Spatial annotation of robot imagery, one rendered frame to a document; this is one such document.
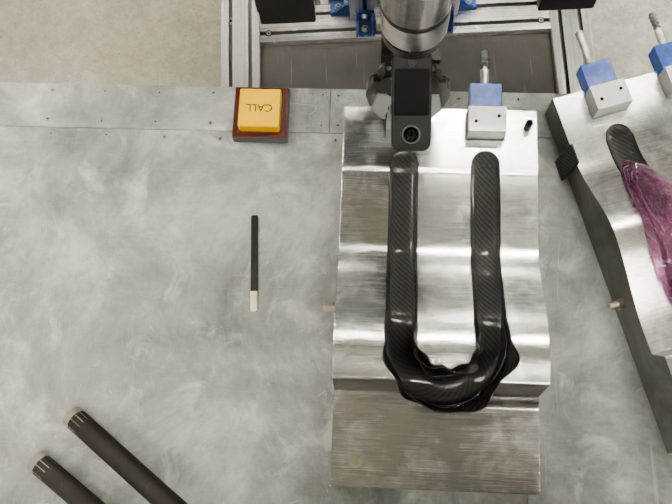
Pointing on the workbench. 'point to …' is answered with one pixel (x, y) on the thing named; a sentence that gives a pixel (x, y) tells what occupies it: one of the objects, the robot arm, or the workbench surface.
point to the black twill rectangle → (567, 162)
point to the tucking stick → (254, 264)
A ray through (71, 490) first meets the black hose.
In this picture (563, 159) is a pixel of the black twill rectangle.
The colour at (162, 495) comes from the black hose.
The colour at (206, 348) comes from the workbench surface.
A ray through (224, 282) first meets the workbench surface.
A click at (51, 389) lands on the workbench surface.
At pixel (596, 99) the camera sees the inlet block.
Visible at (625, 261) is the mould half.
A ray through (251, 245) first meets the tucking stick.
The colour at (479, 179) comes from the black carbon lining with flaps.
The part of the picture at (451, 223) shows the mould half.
